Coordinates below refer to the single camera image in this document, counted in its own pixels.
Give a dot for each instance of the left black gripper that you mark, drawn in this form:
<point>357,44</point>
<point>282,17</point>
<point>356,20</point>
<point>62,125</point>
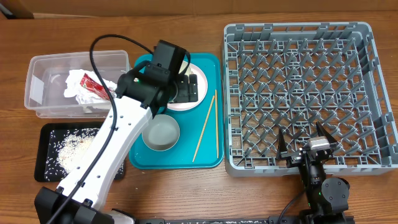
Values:
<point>187,88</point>

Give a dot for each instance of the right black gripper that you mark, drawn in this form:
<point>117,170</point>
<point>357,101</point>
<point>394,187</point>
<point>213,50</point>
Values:
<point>329,152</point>

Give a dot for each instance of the wooden chopstick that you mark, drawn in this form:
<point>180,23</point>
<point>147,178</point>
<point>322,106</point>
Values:
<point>203,128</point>
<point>216,124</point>

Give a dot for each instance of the grey bowl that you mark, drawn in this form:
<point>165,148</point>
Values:
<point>162,133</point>

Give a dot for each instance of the red ketchup packet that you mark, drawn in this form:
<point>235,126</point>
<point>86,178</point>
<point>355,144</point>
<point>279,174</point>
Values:
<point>92,86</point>

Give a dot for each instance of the white napkin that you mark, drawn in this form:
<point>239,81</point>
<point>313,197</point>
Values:
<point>75,90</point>

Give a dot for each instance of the white rice pile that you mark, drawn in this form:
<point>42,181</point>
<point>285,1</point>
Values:
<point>65,149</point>

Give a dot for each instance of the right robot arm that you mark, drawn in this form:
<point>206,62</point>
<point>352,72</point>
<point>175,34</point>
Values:
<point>327,197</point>

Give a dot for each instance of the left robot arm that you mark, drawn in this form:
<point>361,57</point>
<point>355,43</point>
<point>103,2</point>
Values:
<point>81,195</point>

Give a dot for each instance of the grey dishwasher rack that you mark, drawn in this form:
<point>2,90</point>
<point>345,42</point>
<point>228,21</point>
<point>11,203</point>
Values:
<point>284,78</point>

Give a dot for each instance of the pale green cup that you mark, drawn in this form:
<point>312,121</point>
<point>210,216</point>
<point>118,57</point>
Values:
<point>184,67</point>

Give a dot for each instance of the large pink plate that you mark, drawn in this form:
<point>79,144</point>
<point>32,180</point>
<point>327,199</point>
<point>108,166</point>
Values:
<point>202,90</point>

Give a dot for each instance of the teal plastic tray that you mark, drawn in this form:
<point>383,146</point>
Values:
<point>190,122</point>

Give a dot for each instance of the black plastic tray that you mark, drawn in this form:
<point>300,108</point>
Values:
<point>44,140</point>

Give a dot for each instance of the clear plastic bin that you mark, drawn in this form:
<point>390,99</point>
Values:
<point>46,84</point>

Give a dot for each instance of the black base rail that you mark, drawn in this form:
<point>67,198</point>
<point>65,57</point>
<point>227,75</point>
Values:
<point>269,220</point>

